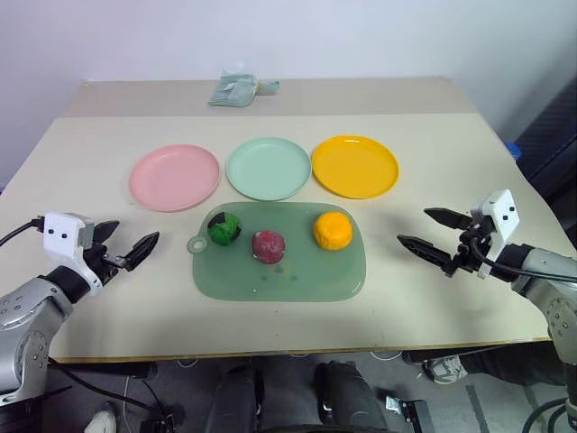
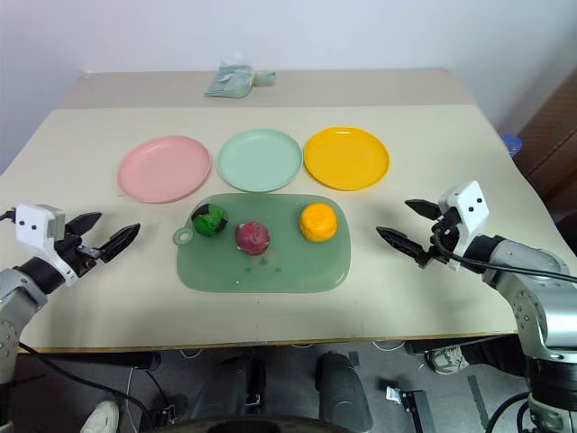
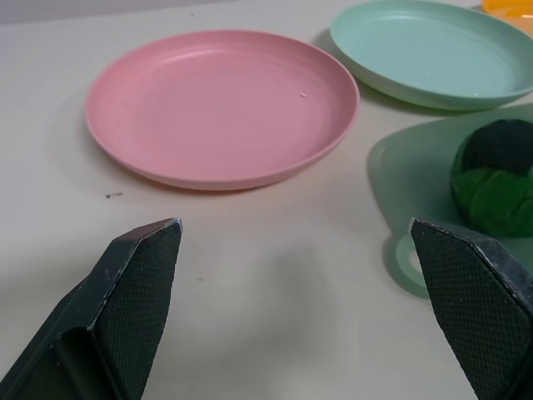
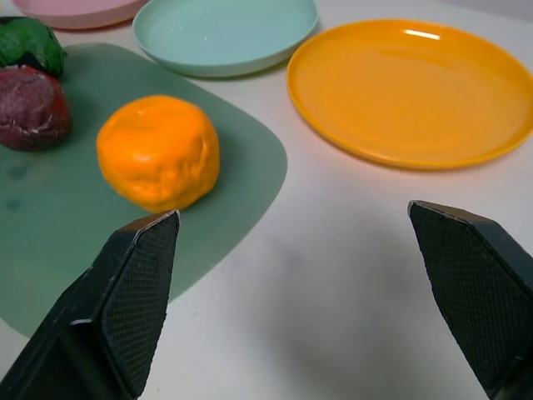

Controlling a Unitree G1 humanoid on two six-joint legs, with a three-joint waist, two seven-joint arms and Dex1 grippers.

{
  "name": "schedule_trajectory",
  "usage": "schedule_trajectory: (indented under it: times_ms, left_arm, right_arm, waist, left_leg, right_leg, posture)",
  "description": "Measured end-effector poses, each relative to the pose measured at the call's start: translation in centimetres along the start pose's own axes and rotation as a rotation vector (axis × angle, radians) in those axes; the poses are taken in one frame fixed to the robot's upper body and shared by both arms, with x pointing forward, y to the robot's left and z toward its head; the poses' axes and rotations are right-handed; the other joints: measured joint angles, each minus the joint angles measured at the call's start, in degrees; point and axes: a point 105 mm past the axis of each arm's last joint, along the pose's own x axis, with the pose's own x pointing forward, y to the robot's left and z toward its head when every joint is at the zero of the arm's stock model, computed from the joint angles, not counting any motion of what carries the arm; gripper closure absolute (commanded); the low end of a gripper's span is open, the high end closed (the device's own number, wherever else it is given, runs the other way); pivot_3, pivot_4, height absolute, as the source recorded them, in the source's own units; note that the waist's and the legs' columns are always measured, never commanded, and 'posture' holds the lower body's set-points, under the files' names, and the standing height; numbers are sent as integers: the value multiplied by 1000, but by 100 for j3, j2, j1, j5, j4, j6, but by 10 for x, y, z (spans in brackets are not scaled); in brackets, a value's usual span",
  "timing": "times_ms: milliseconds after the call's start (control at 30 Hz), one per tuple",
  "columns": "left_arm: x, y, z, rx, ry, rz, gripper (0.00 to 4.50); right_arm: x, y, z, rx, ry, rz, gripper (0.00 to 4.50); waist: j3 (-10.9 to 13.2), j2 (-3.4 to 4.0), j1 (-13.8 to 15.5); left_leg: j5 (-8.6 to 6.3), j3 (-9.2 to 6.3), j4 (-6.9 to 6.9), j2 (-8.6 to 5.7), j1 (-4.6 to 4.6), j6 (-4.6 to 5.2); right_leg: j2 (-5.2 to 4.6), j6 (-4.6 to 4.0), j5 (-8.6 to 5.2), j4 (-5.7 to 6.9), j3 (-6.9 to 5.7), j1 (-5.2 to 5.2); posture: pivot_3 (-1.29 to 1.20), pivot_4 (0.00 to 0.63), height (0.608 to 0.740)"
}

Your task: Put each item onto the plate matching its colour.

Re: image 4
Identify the dark red dough ball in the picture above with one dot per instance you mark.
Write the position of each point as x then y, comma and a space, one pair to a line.
29, 108

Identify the green dough ball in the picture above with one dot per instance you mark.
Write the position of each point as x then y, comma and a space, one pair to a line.
29, 43

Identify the orange dough ball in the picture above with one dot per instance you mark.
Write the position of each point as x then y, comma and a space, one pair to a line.
160, 152

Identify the green mat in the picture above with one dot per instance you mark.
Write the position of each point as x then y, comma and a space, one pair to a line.
62, 216

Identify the orange plate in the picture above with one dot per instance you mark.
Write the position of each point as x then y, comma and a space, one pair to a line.
412, 91

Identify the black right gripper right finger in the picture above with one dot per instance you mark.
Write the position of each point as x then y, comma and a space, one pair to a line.
479, 291

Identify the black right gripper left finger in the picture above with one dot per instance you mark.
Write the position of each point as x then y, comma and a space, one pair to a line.
125, 300

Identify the pink plate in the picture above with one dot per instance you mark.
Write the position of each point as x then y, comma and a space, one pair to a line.
83, 10

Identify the light green plate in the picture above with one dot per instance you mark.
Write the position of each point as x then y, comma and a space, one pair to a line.
225, 35

